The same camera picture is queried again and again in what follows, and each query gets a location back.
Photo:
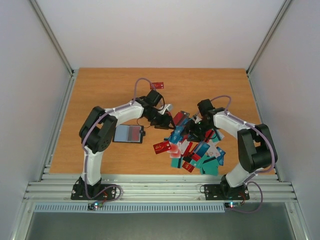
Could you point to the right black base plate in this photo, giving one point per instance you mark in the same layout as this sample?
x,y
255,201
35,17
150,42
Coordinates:
x,y
216,192

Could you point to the teal card bottom left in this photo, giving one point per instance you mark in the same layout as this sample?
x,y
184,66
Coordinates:
x,y
176,163

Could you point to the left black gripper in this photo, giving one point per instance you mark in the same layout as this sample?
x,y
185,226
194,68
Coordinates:
x,y
165,123

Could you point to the teal card bottom right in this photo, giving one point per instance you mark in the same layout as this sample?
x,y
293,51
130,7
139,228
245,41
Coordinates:
x,y
210,168

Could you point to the red card bottom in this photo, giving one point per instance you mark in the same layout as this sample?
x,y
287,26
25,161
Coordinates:
x,y
188,167

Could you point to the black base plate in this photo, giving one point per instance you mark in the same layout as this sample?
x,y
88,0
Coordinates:
x,y
98,192
216,192

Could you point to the grey slotted cable duct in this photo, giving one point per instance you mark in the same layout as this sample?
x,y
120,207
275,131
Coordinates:
x,y
132,208

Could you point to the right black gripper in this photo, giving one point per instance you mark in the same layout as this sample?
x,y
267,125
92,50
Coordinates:
x,y
194,128

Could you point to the white card centre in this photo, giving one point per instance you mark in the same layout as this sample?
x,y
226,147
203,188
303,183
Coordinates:
x,y
185,146

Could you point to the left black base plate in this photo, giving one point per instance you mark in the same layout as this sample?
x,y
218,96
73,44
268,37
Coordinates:
x,y
98,192

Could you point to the blue striped card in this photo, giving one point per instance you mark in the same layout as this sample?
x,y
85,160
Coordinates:
x,y
199,150

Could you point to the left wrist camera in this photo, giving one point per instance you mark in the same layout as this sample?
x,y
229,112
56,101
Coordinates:
x,y
166,109

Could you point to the teal card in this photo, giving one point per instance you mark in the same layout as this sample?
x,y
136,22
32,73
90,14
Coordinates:
x,y
210,168
176,163

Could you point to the black leather card holder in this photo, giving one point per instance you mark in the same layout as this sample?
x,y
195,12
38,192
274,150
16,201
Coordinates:
x,y
121,134

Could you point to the lone red card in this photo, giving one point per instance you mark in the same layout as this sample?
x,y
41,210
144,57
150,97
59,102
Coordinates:
x,y
156,85

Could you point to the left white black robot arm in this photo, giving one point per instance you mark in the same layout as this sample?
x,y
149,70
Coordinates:
x,y
99,129

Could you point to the blue card centre pile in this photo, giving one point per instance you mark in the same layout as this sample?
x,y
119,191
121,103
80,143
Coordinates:
x,y
178,134

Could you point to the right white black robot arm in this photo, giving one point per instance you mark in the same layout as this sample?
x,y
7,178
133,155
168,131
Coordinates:
x,y
256,149

